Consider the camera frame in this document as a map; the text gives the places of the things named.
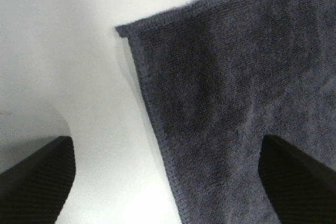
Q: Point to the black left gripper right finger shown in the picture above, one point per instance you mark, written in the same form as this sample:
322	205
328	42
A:
300	188

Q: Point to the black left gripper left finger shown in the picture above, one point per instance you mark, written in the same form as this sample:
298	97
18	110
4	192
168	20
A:
35	189

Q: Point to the dark navy towel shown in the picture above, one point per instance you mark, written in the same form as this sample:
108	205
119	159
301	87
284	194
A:
216	76

